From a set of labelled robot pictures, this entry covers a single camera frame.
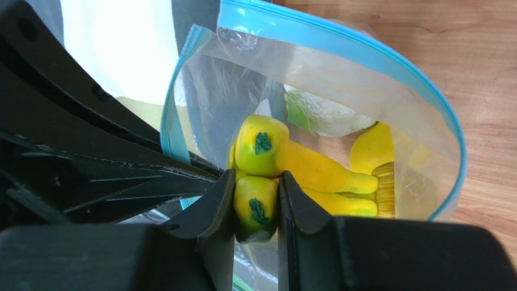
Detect fake yellow lemon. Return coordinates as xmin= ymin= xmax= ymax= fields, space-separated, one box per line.
xmin=349 ymin=122 xmax=434 ymax=176

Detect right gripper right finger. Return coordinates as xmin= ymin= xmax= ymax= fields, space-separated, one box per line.
xmin=279 ymin=172 xmax=516 ymax=290

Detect fake banana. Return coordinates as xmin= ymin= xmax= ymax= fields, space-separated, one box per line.
xmin=228 ymin=115 xmax=380 ymax=244

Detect fake white cauliflower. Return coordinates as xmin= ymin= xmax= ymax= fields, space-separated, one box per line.
xmin=284 ymin=84 xmax=376 ymax=138

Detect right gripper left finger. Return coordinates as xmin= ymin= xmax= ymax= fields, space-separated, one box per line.
xmin=1 ymin=170 xmax=235 ymax=290

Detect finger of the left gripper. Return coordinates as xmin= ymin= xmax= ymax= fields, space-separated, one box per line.
xmin=0 ymin=0 xmax=223 ymax=176
xmin=1 ymin=131 xmax=220 ymax=229

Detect clear zip top bag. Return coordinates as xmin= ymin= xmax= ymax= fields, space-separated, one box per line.
xmin=160 ymin=0 xmax=468 ymax=291

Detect plaid pillow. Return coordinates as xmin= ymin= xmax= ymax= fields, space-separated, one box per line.
xmin=30 ymin=1 xmax=228 ymax=164

